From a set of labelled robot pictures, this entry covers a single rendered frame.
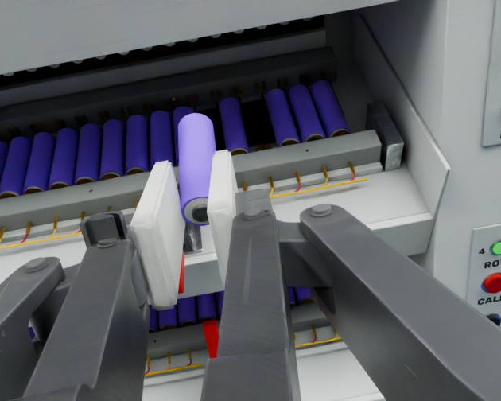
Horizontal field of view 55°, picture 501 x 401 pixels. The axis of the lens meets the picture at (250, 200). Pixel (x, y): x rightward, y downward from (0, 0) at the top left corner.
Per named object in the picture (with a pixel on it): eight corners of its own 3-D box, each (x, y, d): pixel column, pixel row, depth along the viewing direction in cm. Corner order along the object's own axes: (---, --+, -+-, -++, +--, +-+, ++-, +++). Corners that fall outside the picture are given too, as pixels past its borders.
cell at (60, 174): (83, 141, 43) (76, 195, 39) (62, 145, 43) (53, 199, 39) (74, 126, 42) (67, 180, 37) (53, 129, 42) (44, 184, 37)
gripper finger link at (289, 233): (236, 254, 12) (351, 233, 12) (233, 192, 17) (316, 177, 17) (246, 304, 13) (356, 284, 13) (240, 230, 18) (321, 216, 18)
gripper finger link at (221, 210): (206, 209, 14) (231, 204, 14) (212, 151, 20) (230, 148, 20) (225, 300, 15) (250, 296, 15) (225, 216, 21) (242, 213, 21)
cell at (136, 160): (150, 128, 43) (151, 181, 39) (130, 132, 43) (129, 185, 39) (144, 112, 42) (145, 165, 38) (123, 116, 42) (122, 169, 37)
